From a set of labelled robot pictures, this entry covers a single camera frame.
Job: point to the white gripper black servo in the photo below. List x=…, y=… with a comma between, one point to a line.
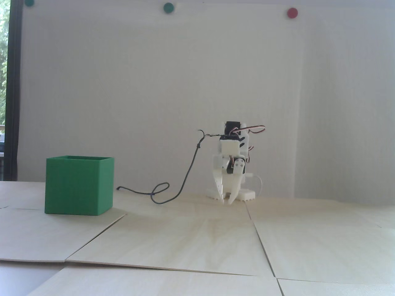
x=232, y=170

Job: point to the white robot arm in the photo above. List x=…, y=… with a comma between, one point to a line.
x=244, y=140

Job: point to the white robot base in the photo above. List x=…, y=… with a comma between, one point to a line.
x=247, y=195

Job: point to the green box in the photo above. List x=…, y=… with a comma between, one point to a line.
x=74, y=188

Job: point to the white backdrop board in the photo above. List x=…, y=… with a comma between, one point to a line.
x=123, y=77

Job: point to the red round magnet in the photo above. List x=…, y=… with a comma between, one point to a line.
x=292, y=12

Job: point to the green round magnet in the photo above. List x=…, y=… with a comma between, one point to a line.
x=29, y=2
x=168, y=7

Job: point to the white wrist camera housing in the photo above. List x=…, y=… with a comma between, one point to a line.
x=230, y=148

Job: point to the dark window frame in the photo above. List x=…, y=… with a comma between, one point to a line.
x=14, y=92

